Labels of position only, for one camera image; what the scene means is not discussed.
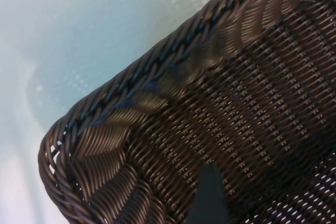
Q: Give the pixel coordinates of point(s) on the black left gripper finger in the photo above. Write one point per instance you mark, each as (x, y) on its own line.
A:
(210, 197)

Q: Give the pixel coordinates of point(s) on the dark brown wicker basket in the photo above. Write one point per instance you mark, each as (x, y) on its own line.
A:
(236, 103)

